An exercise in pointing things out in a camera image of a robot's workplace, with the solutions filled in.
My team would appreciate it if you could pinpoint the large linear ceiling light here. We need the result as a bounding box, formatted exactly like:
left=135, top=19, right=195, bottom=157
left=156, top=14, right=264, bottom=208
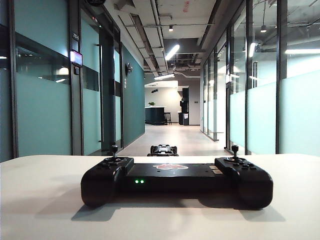
left=164, top=44, right=181, bottom=61

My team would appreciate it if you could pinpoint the small linear ceiling light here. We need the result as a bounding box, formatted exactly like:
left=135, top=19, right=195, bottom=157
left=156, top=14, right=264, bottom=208
left=153, top=73, right=176, bottom=81

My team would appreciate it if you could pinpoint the tall black cabinet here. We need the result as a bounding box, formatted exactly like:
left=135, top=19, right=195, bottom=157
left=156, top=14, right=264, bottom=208
left=181, top=87, right=191, bottom=115

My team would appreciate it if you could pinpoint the glowing door display screen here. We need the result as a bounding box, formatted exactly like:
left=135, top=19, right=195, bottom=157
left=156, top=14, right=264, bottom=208
left=70, top=50, right=84, bottom=67

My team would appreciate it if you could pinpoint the round dark wall ornament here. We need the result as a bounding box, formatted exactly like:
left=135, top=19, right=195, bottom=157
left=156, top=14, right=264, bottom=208
left=124, top=62, right=135, bottom=77

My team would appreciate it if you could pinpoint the dark room number sign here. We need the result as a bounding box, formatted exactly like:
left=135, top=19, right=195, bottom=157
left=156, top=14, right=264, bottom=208
left=72, top=31, right=80, bottom=51

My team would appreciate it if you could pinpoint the black handheld remote control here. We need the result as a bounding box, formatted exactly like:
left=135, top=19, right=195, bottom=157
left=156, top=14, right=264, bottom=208
left=80, top=142, right=274, bottom=210

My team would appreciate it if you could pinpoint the long vertical door handle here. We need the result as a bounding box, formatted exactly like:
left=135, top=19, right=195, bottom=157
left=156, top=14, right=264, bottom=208
left=96, top=44, right=105, bottom=144

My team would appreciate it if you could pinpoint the long light behind glass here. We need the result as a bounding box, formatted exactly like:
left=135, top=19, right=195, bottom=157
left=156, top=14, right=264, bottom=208
left=284, top=48, right=320, bottom=55

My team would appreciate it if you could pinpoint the black quadruped robot dog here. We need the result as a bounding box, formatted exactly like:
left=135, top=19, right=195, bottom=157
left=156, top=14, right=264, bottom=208
left=147, top=144, right=180, bottom=157

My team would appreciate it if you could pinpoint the dark counter with white top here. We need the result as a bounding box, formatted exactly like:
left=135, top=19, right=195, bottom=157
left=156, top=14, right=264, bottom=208
left=144, top=106, right=167, bottom=126

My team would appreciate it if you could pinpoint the low black cabinet with paper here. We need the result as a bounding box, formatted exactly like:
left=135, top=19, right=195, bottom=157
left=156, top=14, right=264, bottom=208
left=177, top=112, right=191, bottom=126

